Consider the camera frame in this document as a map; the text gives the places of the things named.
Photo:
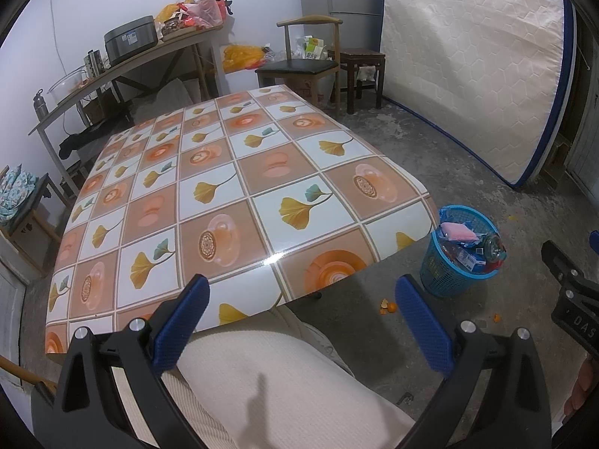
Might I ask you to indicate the white door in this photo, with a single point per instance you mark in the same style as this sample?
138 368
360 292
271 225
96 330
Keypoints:
9 318

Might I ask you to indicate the white sack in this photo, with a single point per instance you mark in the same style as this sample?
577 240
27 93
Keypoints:
164 100

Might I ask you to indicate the cardboard box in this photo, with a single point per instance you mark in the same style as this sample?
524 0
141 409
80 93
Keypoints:
311 91

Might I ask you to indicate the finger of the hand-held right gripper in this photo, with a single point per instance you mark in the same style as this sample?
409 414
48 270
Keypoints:
594 243
564 273

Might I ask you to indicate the glass bowl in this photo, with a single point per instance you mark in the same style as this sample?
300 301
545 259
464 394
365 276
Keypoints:
68 86

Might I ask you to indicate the black cloth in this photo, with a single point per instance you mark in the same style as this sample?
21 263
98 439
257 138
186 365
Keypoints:
89 138

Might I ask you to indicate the green plastic bottle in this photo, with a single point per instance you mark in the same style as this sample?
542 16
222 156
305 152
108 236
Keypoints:
493 248

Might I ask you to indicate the blue plastic wastebasket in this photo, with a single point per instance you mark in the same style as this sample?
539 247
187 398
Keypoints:
444 280

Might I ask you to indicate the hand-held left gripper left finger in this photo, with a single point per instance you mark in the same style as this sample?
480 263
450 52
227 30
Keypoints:
182 322

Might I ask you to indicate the wooden chair with cushion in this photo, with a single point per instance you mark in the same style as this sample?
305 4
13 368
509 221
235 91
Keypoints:
32 234

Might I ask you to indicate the yellow plastic bag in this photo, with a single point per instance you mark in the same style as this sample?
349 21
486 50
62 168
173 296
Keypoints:
243 58

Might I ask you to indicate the white mattress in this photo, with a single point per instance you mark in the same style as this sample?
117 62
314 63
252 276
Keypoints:
468 65

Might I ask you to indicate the light wooden chair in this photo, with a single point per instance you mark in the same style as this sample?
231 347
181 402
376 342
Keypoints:
28 374

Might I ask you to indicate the orange plastic bag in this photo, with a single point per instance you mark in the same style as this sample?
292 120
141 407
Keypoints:
171 9

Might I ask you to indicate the long wooden side table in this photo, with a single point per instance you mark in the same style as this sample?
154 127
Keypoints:
140 54

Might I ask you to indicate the small orange peel piece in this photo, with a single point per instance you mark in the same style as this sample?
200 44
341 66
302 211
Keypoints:
388 307
496 319

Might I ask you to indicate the pink plastic bag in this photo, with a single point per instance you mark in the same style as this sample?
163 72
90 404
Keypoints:
206 11

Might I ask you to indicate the grey rice cooker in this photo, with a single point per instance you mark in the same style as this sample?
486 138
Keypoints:
131 39

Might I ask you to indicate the pink sponge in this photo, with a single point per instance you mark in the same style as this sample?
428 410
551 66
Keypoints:
458 230

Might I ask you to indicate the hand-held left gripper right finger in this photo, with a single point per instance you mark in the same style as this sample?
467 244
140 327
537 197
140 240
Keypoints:
423 327

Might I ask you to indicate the dark wooden stool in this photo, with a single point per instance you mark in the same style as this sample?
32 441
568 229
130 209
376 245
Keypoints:
360 56

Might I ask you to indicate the tile pattern tablecloth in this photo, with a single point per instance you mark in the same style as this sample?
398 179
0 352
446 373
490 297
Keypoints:
262 168

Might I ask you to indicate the white and green cartons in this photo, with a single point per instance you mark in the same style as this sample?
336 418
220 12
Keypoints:
311 49

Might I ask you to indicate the metal water bottle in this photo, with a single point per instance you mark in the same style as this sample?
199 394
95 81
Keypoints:
40 105

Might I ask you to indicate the wooden chair with black seat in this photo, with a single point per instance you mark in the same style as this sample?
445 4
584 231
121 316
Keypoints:
295 68

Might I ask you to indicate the brown snack tray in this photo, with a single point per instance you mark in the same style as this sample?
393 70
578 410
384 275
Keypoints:
178 29

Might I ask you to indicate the floral cushion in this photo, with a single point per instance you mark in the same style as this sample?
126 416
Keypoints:
16 194

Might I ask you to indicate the person's right hand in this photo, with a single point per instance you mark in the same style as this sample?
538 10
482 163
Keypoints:
580 390

